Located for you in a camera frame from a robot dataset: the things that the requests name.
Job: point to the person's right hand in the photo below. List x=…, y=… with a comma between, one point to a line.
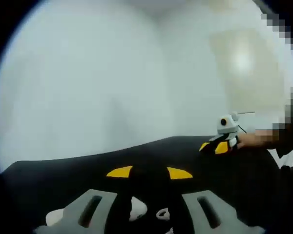
x=245, y=141

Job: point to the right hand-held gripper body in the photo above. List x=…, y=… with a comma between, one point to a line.
x=230, y=126

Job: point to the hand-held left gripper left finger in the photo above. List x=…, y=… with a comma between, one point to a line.
x=70, y=214

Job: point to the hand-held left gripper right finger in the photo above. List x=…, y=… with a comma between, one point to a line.
x=224, y=214

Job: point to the white earphone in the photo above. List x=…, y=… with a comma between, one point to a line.
x=160, y=216

